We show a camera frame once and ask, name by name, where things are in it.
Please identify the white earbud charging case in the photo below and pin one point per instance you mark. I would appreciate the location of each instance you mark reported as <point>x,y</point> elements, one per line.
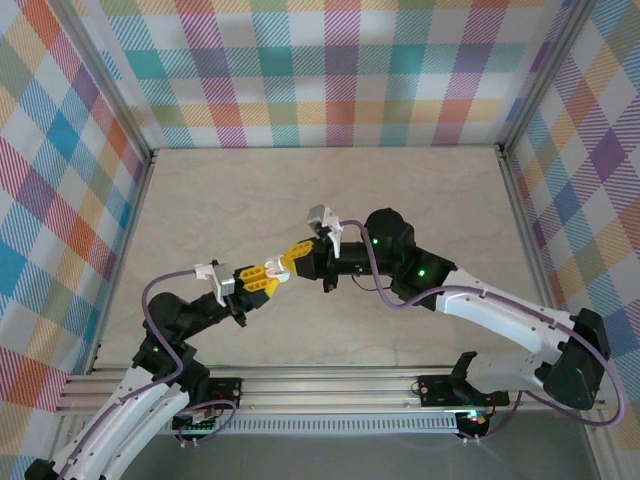
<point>273,265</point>

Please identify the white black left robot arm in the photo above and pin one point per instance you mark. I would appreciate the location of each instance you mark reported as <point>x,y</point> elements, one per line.
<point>120,425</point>

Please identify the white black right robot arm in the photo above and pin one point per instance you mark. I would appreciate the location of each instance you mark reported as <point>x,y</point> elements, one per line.
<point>500,315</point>

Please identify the control board green lights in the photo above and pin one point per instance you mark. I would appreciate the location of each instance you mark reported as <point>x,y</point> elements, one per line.
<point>200,426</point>

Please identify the control board red part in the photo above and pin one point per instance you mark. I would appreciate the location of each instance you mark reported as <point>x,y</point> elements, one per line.
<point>475,419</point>

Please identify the aluminium table edge rail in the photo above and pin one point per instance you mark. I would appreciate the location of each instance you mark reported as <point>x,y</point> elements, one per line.
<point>121,260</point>
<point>523,225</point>

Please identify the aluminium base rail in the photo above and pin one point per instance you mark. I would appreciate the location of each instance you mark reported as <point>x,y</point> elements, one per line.
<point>325,387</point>

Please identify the aluminium frame post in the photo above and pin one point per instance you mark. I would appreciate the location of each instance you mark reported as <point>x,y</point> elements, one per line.
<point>107,75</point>
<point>541,75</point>

